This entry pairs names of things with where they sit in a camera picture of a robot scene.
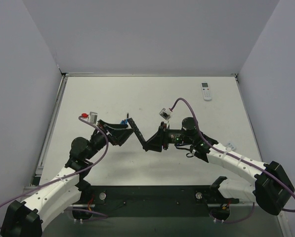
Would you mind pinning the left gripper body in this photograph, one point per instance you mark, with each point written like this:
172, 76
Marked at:
104, 131

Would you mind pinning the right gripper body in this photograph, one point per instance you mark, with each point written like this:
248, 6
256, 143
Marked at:
164, 138

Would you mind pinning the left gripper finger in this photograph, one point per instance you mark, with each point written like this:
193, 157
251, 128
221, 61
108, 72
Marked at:
111, 126
117, 137

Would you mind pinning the black remote control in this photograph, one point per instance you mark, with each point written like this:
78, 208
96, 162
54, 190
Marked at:
137, 133

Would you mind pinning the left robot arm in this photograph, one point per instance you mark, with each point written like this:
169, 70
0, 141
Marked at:
30, 217

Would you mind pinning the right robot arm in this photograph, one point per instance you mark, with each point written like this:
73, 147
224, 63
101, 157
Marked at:
267, 184

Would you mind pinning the white remote control far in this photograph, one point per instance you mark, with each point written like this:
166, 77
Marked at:
206, 91

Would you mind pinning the small white remote control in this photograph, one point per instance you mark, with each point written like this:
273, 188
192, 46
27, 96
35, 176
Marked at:
231, 146

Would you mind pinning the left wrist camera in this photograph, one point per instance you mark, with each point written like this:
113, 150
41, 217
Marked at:
90, 117

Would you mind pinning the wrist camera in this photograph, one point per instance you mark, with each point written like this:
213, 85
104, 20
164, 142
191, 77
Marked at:
90, 117
166, 113

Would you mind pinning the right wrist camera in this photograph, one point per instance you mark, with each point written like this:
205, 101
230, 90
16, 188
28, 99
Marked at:
166, 113

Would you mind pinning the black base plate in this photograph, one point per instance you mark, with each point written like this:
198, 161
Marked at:
151, 201

